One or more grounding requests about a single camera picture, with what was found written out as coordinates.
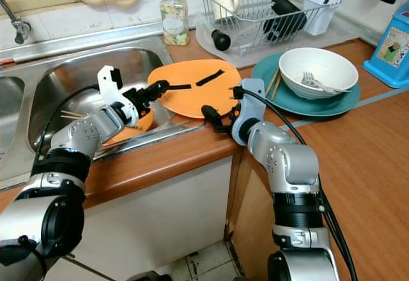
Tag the orange bowl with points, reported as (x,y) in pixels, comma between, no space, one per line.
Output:
(121,137)

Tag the wooden chopstick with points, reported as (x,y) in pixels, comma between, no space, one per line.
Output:
(73,112)
(77,116)
(272,84)
(276,85)

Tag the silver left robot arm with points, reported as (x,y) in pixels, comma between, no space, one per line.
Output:
(67,140)

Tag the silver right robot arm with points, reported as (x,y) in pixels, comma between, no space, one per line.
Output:
(294,159)

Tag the orange plate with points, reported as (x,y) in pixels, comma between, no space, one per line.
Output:
(198,102)

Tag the teal plate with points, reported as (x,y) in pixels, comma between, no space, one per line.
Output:
(265,80)

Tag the clear soap dispenser bottle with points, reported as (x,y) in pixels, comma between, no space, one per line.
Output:
(174,22)

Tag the black round knob utensil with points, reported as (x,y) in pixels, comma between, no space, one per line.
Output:
(221,40)

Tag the stainless steel sink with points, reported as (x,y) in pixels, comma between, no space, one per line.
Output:
(57,76)

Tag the metal fork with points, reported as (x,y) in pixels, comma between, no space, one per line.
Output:
(316,83)

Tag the white mug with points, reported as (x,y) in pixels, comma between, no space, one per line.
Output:
(225,3)

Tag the wooden cabinet door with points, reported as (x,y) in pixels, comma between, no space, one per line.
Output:
(255,230)

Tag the white bowl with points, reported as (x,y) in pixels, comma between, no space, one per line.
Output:
(326,64)

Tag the black bottle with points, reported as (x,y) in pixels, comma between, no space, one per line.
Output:
(286,19)

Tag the white cabinet door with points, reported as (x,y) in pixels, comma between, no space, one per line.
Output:
(153,223)

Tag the grey dish rack drain tray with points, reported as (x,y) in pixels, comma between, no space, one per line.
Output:
(339,41)

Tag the white plastic utensil holder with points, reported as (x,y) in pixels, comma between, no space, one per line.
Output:
(319,13)

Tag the chrome faucet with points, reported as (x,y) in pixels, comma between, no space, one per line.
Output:
(20,30)

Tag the grey robot foot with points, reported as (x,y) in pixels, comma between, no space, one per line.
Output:
(144,276)

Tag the blue box with picture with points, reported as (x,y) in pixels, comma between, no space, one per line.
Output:
(390,51)

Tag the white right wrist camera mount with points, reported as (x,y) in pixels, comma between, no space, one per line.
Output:
(249,112)

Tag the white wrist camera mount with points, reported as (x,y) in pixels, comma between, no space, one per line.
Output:
(112,92)
(249,112)

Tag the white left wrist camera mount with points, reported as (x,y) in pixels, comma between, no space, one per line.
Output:
(112,92)

